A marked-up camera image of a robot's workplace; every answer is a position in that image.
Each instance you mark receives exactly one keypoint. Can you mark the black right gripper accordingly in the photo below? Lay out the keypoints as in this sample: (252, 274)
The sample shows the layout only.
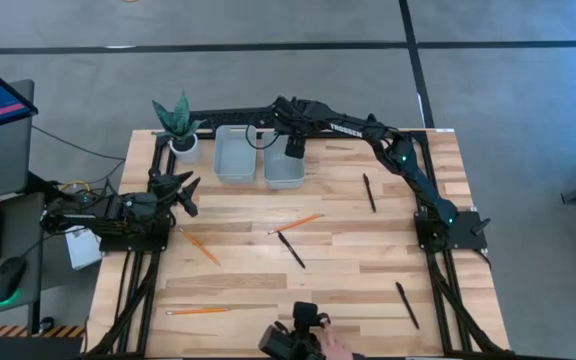
(295, 145)

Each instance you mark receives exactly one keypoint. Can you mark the green snake plant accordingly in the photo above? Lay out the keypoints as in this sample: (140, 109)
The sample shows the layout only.
(180, 117)

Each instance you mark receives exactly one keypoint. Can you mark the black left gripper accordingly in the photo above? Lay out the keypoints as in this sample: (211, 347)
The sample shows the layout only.
(162, 187)

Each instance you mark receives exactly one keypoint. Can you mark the white plant pot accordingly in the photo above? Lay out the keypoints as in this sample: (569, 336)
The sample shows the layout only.
(190, 154)

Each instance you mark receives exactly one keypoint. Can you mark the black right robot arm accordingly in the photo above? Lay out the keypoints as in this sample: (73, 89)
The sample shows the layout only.
(418, 176)

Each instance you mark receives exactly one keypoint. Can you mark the black computer mouse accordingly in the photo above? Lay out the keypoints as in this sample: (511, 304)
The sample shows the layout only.
(8, 277)

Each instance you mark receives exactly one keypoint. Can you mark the black aluminium table frame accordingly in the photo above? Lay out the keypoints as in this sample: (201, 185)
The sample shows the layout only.
(439, 300)

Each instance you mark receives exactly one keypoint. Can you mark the grey desk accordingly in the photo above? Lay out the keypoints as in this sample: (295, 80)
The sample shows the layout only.
(18, 220)

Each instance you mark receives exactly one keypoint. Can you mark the black camera on mount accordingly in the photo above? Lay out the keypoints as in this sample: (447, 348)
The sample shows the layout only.
(303, 315)

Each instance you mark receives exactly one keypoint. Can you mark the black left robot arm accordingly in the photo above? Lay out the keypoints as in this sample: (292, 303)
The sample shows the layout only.
(118, 215)

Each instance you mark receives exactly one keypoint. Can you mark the black pen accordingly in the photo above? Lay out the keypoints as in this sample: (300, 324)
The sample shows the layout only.
(290, 249)
(407, 305)
(369, 192)

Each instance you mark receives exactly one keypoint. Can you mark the grey display screen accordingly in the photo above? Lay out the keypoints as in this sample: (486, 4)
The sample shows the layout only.
(15, 150)

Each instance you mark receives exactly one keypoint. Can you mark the black platform hazard-striped edge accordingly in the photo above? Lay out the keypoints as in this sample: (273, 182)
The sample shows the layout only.
(33, 347)

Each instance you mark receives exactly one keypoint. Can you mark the white box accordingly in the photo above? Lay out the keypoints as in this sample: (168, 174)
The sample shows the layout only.
(83, 250)

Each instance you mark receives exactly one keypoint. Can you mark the person's hand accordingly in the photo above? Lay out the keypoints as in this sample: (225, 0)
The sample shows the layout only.
(335, 345)

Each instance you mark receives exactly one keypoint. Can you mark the orange pencil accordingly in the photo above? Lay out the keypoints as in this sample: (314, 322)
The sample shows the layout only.
(199, 246)
(295, 224)
(198, 311)

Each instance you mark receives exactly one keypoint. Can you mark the translucent grey plastic bin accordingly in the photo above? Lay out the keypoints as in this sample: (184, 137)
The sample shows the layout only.
(280, 172)
(235, 160)

